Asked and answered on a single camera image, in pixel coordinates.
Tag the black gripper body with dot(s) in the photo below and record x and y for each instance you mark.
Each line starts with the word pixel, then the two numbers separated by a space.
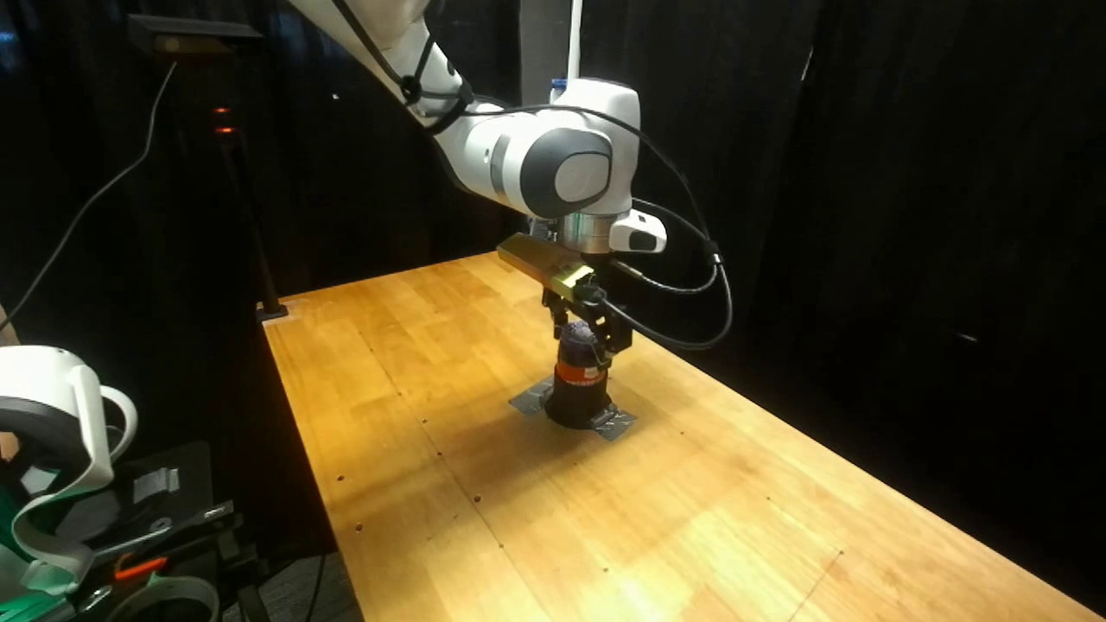
pixel 587 303

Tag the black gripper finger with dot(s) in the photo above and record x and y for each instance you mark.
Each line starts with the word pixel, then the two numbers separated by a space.
pixel 559 319
pixel 612 342

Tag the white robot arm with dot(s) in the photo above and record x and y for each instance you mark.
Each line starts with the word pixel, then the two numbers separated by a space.
pixel 566 163

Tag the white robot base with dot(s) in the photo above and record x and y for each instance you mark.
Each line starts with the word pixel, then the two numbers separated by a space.
pixel 68 418

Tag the dark jar with white lid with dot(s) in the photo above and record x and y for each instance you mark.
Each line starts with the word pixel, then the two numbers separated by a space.
pixel 580 377

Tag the white vertical pole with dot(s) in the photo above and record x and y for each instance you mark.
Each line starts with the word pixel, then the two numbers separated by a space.
pixel 576 40

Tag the black tripod stand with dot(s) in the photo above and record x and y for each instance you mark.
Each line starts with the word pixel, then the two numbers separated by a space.
pixel 216 50

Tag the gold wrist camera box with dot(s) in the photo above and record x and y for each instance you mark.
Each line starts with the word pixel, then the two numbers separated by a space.
pixel 549 263

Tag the orange handled tool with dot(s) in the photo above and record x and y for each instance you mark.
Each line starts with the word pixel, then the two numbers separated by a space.
pixel 128 570

